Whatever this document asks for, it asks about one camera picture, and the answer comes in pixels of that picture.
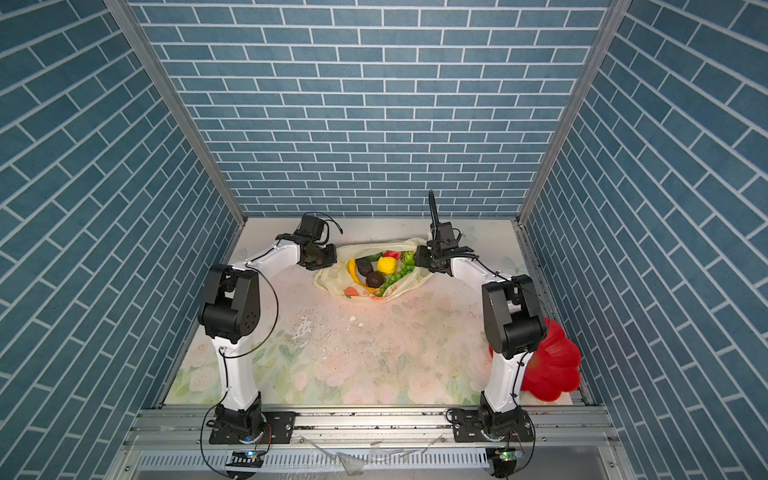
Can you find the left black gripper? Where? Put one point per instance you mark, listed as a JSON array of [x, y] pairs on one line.
[[331, 258]]

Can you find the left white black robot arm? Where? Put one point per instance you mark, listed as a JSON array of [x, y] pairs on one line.
[[230, 312]]

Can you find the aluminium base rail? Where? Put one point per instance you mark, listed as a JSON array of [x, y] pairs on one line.
[[375, 443]]

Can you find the yellow fake lemon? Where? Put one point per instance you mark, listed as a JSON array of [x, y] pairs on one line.
[[387, 265]]

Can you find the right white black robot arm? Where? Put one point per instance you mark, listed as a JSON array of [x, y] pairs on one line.
[[513, 322]]

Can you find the dark brown fake fruit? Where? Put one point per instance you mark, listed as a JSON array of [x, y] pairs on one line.
[[375, 280]]

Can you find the yellow fake banana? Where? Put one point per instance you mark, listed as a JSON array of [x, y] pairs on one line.
[[361, 279]]

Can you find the dark fake avocado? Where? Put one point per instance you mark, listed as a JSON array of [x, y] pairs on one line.
[[363, 266]]

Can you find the green fake grape bunch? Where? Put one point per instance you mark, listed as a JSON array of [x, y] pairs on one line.
[[406, 265]]

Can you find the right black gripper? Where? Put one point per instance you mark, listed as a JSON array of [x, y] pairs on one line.
[[421, 256]]

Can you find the red flower-shaped plate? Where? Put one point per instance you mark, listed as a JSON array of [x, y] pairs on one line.
[[553, 369]]

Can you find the yellow plastic fruit-print bag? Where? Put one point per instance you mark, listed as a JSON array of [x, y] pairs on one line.
[[337, 282]]

